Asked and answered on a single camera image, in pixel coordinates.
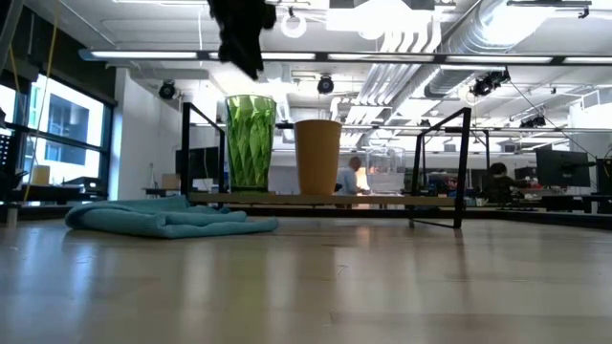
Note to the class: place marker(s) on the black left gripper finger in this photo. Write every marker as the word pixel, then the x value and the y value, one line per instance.
pixel 244 50

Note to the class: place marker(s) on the green faceted plastic cup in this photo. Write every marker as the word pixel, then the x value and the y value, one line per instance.
pixel 251 143

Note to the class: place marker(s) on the orange plastic cup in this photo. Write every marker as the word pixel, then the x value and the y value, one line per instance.
pixel 318 157

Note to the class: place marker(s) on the clear glass cup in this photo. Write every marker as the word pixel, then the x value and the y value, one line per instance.
pixel 385 172

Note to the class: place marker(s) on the black hanging spotlight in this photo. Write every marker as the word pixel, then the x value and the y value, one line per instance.
pixel 167 90
pixel 487 83
pixel 533 122
pixel 325 85

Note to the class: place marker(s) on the overhead LED light bar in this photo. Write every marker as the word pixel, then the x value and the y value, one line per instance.
pixel 143 55

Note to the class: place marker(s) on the black computer monitor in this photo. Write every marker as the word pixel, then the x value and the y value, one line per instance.
pixel 201 162
pixel 561 167
pixel 605 176

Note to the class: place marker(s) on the cardboard box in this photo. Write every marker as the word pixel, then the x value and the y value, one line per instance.
pixel 40 175
pixel 170 181

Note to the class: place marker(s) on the person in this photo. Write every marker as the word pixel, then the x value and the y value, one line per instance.
pixel 349 179
pixel 499 186

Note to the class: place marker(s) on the blue microfibre cloth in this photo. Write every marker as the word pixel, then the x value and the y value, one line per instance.
pixel 158 222

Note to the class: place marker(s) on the black desk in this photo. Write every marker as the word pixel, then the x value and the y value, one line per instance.
pixel 574 200
pixel 52 193

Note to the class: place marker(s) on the silver ventilation duct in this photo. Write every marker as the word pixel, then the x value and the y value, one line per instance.
pixel 468 43

